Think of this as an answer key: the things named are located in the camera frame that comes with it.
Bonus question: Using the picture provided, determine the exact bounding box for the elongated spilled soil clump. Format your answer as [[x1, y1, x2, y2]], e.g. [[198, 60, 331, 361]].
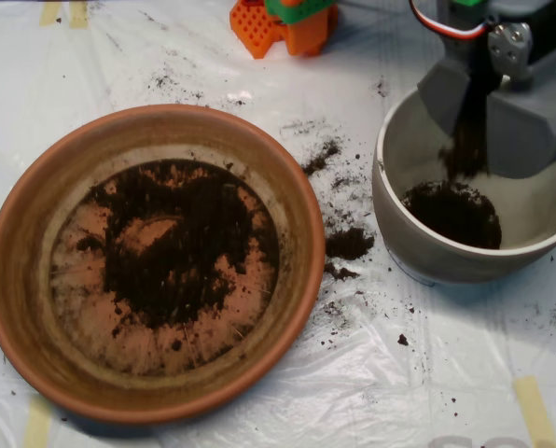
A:
[[303, 142, 342, 176]]

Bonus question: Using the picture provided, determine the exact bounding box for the beige masking tape strip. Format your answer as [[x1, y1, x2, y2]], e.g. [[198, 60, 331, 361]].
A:
[[39, 2, 60, 27], [513, 376, 556, 448], [23, 396, 53, 448], [69, 2, 90, 30]]

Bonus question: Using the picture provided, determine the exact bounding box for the red white servo cable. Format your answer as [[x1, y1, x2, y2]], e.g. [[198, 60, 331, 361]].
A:
[[408, 0, 490, 42]]

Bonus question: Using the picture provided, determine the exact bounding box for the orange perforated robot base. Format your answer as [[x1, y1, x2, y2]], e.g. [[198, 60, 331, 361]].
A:
[[229, 0, 340, 60]]

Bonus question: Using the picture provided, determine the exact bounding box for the terracotta clay bowl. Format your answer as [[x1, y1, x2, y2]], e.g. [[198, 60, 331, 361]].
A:
[[0, 103, 327, 426]]

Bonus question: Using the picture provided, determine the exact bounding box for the white ceramic pot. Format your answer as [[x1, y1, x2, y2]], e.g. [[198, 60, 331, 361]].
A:
[[371, 69, 556, 287]]

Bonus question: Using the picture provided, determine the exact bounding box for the clear plastic cover sheet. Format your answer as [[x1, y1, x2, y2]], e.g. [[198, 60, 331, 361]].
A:
[[0, 0, 556, 448]]

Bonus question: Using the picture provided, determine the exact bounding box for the dark soil pile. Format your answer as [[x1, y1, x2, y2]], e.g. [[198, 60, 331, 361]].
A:
[[75, 158, 279, 340]]

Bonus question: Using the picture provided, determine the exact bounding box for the dark soil heap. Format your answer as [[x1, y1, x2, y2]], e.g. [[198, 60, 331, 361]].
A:
[[401, 74, 502, 251]]

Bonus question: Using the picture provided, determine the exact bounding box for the flat spilled soil clump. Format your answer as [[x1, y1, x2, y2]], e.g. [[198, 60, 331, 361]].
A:
[[324, 263, 361, 281]]

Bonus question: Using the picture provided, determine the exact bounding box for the large spilled soil clump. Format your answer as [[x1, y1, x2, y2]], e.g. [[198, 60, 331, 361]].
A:
[[324, 227, 376, 260]]

